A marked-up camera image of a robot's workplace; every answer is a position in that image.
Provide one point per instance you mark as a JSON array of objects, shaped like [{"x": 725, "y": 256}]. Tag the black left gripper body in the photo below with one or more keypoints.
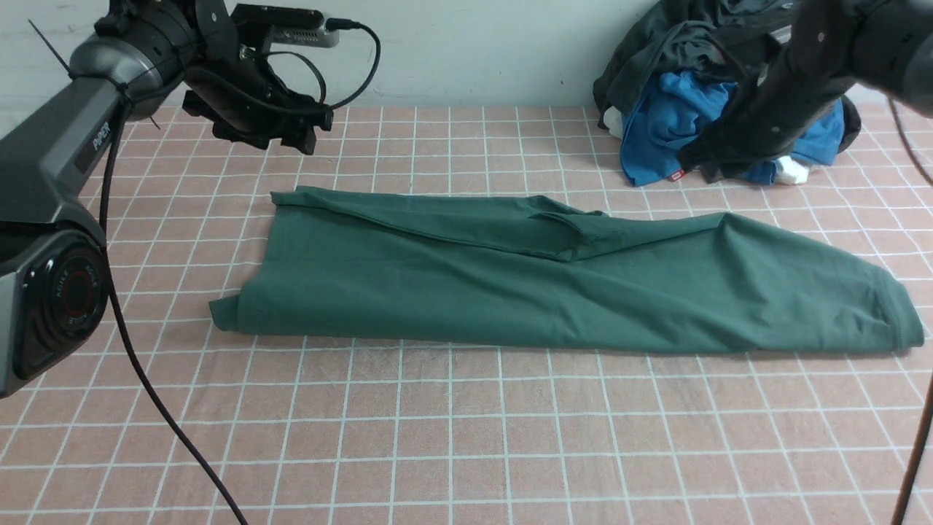
[{"x": 236, "y": 88}]

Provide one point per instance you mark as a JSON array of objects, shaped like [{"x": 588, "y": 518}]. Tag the green long sleeve shirt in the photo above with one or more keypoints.
[{"x": 535, "y": 273}]

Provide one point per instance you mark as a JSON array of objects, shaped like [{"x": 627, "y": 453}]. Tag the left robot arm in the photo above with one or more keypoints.
[{"x": 54, "y": 287}]

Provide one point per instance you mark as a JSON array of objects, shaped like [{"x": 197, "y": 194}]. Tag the dark grey crumpled garment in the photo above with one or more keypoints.
[{"x": 716, "y": 40}]

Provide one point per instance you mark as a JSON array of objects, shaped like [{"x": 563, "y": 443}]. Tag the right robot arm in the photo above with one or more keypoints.
[{"x": 892, "y": 49}]

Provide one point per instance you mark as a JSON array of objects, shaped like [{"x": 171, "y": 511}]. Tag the pink checkered tablecloth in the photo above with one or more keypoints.
[{"x": 319, "y": 430}]

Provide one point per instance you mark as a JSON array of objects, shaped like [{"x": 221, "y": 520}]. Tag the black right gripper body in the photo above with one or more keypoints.
[{"x": 767, "y": 114}]

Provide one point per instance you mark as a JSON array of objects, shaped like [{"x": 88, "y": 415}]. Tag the blue crumpled garment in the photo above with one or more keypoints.
[{"x": 676, "y": 106}]

